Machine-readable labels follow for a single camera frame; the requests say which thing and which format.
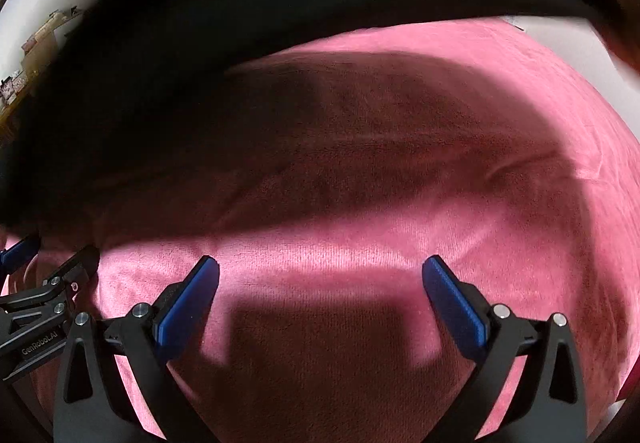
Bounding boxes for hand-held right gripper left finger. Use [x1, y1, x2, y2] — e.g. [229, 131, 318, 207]
[52, 254, 221, 443]

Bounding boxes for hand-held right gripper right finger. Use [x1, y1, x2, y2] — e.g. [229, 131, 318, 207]
[421, 254, 588, 443]

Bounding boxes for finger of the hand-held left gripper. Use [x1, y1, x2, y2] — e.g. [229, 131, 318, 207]
[0, 235, 41, 276]
[44, 244, 101, 299]

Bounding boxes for wooden desk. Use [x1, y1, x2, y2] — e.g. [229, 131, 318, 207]
[0, 8, 81, 144]

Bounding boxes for pink plush bed blanket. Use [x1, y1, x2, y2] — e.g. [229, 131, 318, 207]
[0, 18, 640, 443]

